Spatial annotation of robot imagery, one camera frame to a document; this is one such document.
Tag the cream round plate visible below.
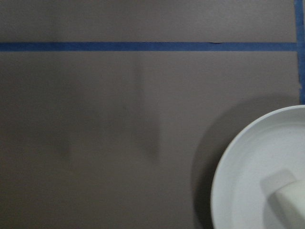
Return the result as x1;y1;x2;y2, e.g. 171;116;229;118
211;105;305;229

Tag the white bun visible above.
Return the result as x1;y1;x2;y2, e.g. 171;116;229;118
260;170;305;229

